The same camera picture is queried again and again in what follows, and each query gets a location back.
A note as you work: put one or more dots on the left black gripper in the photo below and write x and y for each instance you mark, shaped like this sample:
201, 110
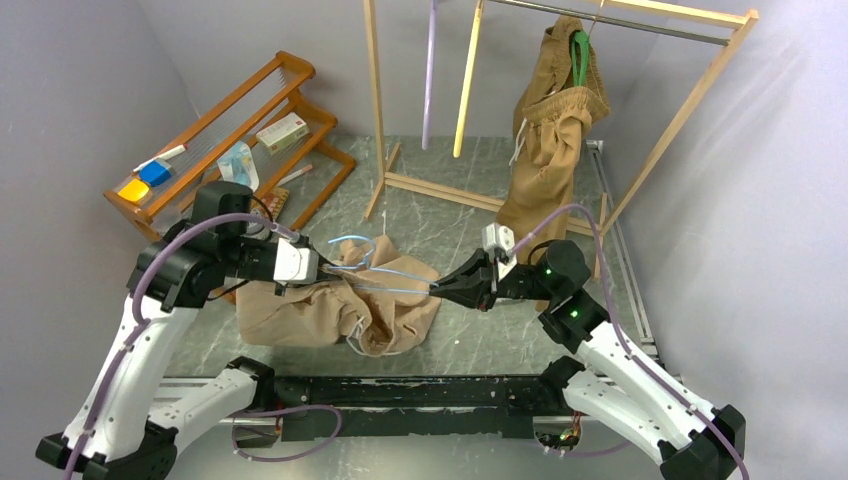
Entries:
324, 272

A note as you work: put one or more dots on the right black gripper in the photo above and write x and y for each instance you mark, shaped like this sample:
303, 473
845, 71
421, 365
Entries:
476, 284

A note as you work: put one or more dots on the blue wire hanger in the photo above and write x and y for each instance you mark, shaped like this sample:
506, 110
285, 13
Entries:
381, 267

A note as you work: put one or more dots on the beige shorts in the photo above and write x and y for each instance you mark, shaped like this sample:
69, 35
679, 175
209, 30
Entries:
372, 323

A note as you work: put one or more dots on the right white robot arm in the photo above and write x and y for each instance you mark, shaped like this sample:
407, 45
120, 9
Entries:
605, 375

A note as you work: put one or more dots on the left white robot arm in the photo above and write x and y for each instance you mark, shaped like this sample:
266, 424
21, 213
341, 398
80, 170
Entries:
115, 434

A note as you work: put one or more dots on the brown hanging shorts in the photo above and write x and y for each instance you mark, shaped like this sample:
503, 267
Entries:
551, 120

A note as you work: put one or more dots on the yellow hanger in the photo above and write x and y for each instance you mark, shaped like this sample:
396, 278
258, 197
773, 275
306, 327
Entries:
467, 82

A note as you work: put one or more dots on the purple hanger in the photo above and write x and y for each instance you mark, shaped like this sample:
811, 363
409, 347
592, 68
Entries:
429, 72

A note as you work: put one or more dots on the green hanger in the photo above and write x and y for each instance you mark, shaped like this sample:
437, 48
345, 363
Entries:
580, 56

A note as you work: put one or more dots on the orange snack packet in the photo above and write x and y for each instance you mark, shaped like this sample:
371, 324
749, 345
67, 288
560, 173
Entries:
272, 203

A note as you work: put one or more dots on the pink tipped white pen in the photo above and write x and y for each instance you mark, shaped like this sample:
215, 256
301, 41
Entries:
295, 174

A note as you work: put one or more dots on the blue item blister pack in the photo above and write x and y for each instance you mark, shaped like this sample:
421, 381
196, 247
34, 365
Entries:
236, 165

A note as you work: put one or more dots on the orange wooden shelf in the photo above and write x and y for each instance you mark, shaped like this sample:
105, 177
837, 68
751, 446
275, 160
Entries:
267, 96

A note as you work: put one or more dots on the white green box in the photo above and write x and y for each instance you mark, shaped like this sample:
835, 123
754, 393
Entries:
283, 133

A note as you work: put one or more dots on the white marker pen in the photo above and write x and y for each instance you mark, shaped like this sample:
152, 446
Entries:
166, 155

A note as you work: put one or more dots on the blue sponge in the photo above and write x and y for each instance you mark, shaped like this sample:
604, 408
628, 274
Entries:
155, 173

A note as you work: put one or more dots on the yellow sponge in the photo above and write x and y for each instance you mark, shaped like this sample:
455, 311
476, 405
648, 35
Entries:
134, 191

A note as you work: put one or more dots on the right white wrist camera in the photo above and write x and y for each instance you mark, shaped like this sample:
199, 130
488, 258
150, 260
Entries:
499, 242

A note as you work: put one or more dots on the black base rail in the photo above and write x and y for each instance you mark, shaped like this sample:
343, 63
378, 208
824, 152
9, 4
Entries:
512, 406

